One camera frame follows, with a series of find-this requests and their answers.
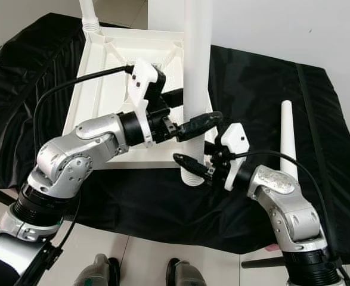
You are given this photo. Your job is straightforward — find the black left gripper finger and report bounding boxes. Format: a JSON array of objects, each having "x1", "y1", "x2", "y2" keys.
[
  {"x1": 162, "y1": 88, "x2": 185, "y2": 108},
  {"x1": 175, "y1": 110, "x2": 225, "y2": 143}
]

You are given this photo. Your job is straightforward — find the white plastic table leg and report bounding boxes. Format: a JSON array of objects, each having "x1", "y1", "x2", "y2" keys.
[
  {"x1": 178, "y1": 0, "x2": 215, "y2": 187},
  {"x1": 280, "y1": 100, "x2": 301, "y2": 182},
  {"x1": 78, "y1": 0, "x2": 101, "y2": 33}
]

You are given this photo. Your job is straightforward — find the black table cloth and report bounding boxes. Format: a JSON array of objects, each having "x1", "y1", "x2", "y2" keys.
[{"x1": 0, "y1": 12, "x2": 350, "y2": 266}]

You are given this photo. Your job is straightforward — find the black metal table leg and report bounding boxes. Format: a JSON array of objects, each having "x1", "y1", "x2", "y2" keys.
[{"x1": 240, "y1": 255, "x2": 284, "y2": 270}]

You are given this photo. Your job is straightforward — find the grey right robot foot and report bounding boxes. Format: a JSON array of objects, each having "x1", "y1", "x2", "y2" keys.
[{"x1": 166, "y1": 257, "x2": 206, "y2": 286}]

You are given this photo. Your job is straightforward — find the grey robot foot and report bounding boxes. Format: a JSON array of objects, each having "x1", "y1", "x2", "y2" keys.
[
  {"x1": 166, "y1": 257, "x2": 206, "y2": 286},
  {"x1": 79, "y1": 254, "x2": 120, "y2": 286}
]

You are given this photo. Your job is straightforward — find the grey left robot foot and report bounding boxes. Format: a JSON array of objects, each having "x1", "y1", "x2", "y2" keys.
[{"x1": 79, "y1": 254, "x2": 120, "y2": 286}]

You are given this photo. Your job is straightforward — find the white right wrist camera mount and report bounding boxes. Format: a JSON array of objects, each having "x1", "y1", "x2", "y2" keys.
[{"x1": 219, "y1": 122, "x2": 251, "y2": 192}]

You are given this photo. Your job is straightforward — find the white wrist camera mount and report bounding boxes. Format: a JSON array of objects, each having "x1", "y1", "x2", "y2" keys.
[
  {"x1": 126, "y1": 58, "x2": 160, "y2": 147},
  {"x1": 219, "y1": 122, "x2": 251, "y2": 192}
]

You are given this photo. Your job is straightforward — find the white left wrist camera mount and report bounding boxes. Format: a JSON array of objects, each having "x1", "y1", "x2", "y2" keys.
[{"x1": 126, "y1": 58, "x2": 160, "y2": 147}]

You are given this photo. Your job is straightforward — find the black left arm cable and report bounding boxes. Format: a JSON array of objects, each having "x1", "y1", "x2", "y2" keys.
[{"x1": 30, "y1": 64, "x2": 135, "y2": 179}]

